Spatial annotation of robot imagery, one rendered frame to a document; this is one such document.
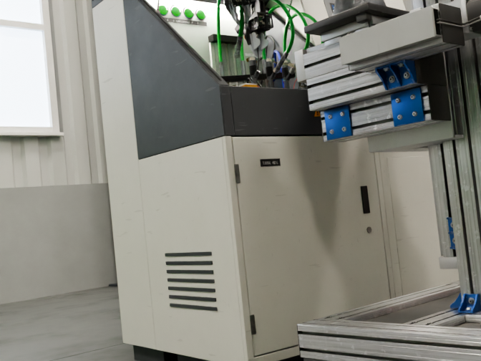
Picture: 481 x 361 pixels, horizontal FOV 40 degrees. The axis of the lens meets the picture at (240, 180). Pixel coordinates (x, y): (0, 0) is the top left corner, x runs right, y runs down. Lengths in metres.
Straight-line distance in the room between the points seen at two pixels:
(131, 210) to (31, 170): 3.72
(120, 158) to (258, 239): 0.81
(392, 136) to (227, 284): 0.69
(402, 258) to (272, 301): 0.65
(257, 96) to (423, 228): 0.91
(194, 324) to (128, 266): 0.50
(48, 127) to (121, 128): 3.75
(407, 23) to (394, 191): 1.10
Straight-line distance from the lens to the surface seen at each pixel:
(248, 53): 2.88
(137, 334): 2.68
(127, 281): 2.69
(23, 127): 6.28
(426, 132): 1.81
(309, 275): 2.22
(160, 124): 2.38
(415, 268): 2.62
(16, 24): 6.51
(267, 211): 2.11
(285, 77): 2.59
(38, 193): 6.25
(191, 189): 2.22
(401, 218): 2.57
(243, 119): 2.10
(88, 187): 6.48
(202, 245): 2.19
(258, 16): 2.46
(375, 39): 1.61
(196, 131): 2.18
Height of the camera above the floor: 0.54
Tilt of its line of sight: 3 degrees up
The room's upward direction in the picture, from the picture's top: 6 degrees counter-clockwise
